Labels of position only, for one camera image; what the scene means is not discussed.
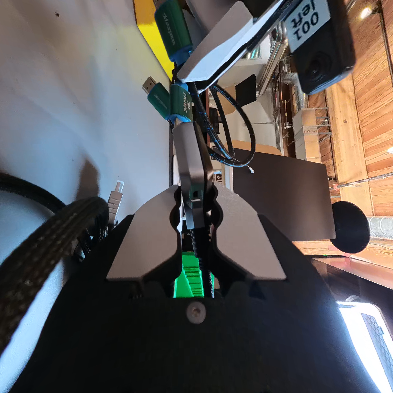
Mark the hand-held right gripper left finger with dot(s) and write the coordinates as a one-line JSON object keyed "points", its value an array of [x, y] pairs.
{"points": [[147, 245]]}

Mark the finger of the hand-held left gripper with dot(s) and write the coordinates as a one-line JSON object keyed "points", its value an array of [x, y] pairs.
{"points": [[205, 12], [215, 46]]}

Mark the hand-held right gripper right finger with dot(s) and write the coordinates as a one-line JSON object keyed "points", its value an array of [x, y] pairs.
{"points": [[242, 245]]}

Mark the yellow plastic bin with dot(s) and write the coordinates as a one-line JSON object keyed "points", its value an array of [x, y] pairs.
{"points": [[147, 27]]}

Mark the grey multiport hub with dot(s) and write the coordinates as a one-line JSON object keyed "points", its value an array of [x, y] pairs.
{"points": [[190, 159]]}

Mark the black monitor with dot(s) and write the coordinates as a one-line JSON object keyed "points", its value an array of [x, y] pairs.
{"points": [[245, 92]]}

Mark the black fuzzy ball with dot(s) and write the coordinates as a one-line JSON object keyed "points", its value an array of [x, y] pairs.
{"points": [[350, 227]]}

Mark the bright white light box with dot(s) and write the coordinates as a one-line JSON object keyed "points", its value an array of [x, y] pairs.
{"points": [[353, 331]]}

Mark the metal air duct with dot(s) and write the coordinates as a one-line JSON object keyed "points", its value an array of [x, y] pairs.
{"points": [[296, 92], [380, 227]]}

